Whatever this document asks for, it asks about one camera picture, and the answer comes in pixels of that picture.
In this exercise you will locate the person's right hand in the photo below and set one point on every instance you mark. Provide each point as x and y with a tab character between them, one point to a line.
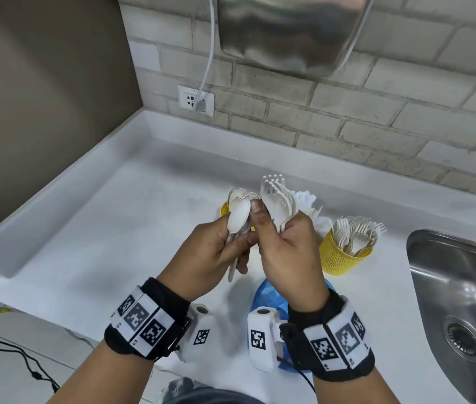
292	256

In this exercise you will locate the person's left hand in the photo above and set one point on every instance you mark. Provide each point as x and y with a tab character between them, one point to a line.
204	256

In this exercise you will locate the blue plastic bag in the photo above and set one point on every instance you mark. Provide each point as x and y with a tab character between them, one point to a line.
271	298

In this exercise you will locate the stack of white knives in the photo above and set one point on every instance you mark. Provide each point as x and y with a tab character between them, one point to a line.
311	208

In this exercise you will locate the bundle of white plastic cutlery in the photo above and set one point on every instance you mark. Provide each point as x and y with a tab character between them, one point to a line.
240	214

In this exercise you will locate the bundle of white forks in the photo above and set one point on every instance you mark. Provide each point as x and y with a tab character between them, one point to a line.
278	197

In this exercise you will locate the stack of white spoons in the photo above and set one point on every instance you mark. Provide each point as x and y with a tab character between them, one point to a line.
240	193

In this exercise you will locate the person's dark shorts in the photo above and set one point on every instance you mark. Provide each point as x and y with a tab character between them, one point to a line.
217	396

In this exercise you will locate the black left wristband with markers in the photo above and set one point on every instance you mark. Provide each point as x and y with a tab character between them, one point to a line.
145	319

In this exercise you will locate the black wristband with markers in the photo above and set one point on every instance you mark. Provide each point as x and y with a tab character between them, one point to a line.
330	340
145	319

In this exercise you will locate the black right wristband with markers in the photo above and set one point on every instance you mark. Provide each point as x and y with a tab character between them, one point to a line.
330	340

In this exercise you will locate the grey shoe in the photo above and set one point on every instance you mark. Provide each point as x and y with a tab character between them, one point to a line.
179	387

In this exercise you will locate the stainless steel sink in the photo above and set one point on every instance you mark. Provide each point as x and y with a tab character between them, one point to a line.
461	307

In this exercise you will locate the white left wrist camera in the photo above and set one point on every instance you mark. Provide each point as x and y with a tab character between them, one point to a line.
198	332

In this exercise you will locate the white wall socket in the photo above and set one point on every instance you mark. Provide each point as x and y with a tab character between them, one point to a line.
185	98

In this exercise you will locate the stainless steel wall appliance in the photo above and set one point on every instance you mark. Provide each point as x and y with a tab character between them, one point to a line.
292	33

